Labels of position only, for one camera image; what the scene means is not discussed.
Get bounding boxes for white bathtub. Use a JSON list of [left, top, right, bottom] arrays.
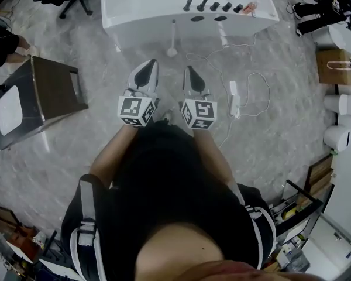
[[101, 0, 280, 38]]

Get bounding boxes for person's left forearm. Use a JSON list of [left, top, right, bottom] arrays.
[[89, 124, 142, 190]]

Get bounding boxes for orange bottle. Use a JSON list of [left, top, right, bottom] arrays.
[[242, 1, 259, 15]]

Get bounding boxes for brown cardboard box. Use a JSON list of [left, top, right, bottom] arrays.
[[315, 49, 351, 87]]

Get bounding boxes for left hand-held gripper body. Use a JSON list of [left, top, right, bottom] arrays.
[[118, 88, 159, 128]]

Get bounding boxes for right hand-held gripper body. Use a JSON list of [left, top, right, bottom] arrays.
[[180, 88, 218, 131]]

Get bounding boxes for black metal rack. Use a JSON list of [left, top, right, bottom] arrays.
[[267, 179, 324, 237]]

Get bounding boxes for stack of wooden boards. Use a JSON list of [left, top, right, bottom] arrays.
[[305, 154, 336, 197]]

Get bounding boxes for white power strip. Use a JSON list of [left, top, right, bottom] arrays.
[[228, 80, 241, 119]]

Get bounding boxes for grey harness straps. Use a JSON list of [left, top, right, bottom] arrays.
[[69, 179, 102, 281]]

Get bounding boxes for white round bin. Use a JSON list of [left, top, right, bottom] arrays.
[[311, 25, 346, 51], [324, 94, 351, 116], [323, 124, 351, 153]]

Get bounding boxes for dark vanity cabinet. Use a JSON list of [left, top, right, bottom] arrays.
[[0, 54, 90, 152]]

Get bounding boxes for person's right forearm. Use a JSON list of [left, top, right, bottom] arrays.
[[192, 128, 238, 189]]

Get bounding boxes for white long-handled cleaning tool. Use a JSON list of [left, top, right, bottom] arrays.
[[166, 19, 178, 59]]

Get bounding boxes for white cable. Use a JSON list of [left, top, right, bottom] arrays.
[[185, 33, 271, 149]]

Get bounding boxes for person's black clothing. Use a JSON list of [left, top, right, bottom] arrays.
[[60, 119, 277, 281]]

